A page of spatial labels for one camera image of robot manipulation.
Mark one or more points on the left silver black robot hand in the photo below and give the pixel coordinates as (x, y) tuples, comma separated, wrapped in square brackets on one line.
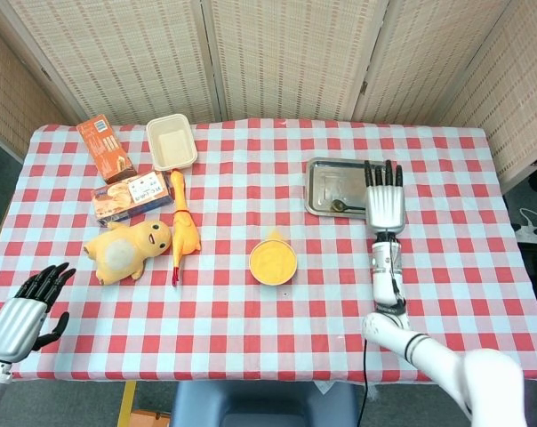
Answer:
[(13, 324)]

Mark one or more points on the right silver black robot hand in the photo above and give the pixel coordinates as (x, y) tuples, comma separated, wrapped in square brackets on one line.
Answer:
[(386, 207)]

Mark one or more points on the dark metal spoon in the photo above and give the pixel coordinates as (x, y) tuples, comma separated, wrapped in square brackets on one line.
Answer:
[(339, 205)]

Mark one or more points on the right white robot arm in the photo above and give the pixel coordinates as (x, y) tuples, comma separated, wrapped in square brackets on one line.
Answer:
[(386, 276)]

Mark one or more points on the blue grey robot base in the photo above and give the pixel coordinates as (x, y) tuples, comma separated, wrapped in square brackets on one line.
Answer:
[(264, 405)]

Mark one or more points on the yellow powder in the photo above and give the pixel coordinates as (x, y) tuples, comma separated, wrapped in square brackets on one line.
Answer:
[(273, 262)]

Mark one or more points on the rectangular steel tray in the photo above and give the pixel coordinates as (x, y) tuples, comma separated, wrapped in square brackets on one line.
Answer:
[(335, 178)]

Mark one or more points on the metal screen hinge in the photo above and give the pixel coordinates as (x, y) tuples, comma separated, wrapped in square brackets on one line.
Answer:
[(46, 74), (364, 86)]

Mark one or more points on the yellow plush toy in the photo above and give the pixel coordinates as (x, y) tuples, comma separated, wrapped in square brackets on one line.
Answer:
[(117, 253)]

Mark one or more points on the white power strip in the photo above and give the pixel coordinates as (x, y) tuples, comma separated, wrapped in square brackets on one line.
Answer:
[(535, 230)]

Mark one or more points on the woven folding screen panel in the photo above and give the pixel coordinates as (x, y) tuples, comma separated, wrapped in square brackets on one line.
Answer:
[(526, 89), (290, 58), (428, 58), (126, 58), (10, 98)]

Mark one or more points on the orange cardboard box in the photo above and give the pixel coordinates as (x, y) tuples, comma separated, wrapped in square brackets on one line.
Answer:
[(148, 420)]

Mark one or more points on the biscuit box with white label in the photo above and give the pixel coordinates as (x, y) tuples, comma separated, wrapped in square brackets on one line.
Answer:
[(126, 200)]

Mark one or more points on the orange rubber chicken toy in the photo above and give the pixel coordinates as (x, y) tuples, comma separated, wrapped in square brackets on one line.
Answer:
[(184, 236)]

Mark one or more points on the red white checked tablecloth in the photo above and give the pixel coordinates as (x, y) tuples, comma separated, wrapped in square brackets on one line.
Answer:
[(250, 347)]

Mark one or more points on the orange snack box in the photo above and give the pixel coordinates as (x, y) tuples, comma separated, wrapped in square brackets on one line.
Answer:
[(106, 151)]

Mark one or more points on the beige plastic food container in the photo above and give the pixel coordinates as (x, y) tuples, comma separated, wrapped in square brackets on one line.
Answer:
[(173, 144)]

